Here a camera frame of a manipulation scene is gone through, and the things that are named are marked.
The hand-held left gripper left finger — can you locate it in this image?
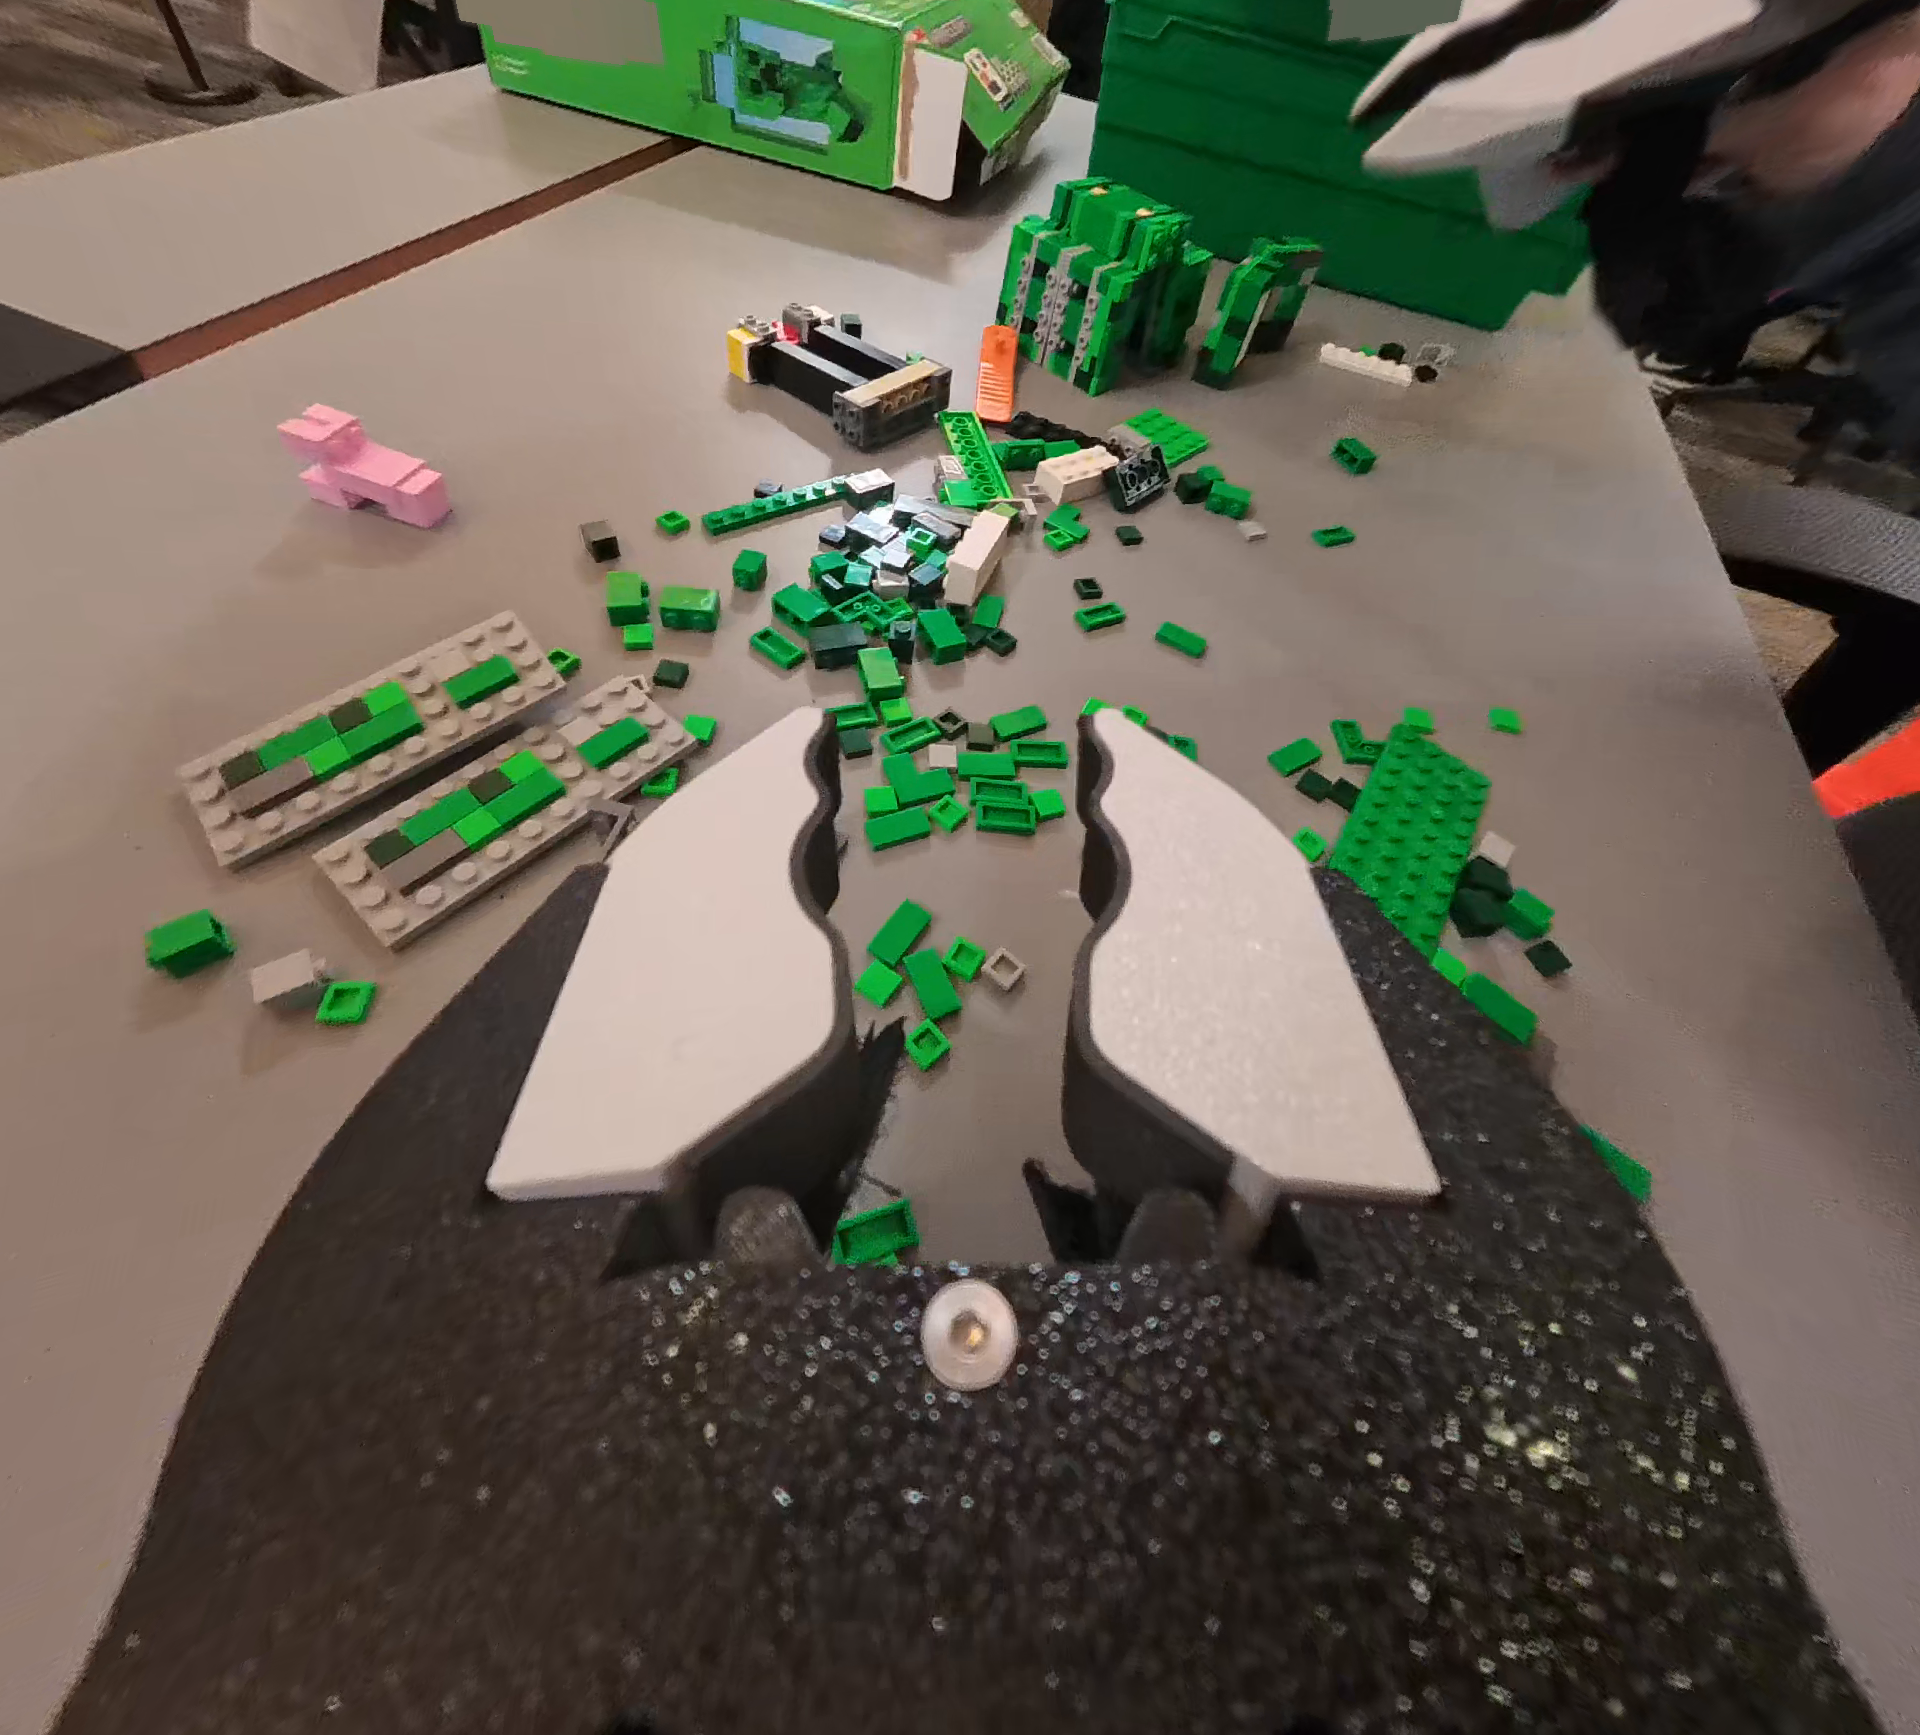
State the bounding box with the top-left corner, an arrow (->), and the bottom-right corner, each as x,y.
484,709 -> 888,1228

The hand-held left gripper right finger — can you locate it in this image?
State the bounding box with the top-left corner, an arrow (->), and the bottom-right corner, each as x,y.
1057,709 -> 1446,1242

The grey plate with green tiles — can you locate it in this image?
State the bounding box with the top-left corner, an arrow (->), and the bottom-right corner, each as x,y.
175,611 -> 570,872
312,679 -> 703,952

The grey desk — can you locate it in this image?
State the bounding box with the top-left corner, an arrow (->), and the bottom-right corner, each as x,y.
0,93 -> 1920,1735
0,63 -> 721,365

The person's right hand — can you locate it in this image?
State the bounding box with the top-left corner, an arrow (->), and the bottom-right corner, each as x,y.
1710,29 -> 1920,211

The scattered green bricks pile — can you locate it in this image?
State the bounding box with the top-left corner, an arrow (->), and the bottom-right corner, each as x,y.
143,409 -> 1652,1268

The large green baseplate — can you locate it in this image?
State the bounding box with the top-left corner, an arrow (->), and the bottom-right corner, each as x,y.
1325,723 -> 1497,950

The green storage crate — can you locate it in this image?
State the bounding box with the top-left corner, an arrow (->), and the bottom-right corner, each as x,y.
1085,0 -> 1591,335

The white plate with dark pieces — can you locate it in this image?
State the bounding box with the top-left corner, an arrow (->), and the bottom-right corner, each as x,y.
1319,341 -> 1459,389

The green brick figure part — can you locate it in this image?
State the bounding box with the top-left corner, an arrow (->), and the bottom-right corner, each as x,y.
1192,239 -> 1325,393

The long green plate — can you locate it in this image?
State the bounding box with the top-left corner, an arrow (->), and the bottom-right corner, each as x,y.
935,411 -> 1025,511
702,487 -> 850,535

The black office chair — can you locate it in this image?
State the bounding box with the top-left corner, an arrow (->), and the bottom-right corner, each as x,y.
1710,477 -> 1920,779

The green brick figure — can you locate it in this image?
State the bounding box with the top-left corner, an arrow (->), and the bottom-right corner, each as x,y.
1001,181 -> 1213,401

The pink toy pig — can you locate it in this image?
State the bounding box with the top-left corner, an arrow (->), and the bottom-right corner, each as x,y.
275,405 -> 451,531

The black brick assembly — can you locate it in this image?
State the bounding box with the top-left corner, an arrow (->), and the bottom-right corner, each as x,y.
725,303 -> 949,451

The green toy set box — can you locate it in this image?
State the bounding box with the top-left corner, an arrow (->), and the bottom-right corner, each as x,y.
450,0 -> 1073,209

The black desk cable cover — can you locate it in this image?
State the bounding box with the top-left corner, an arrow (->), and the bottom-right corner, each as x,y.
0,303 -> 143,415

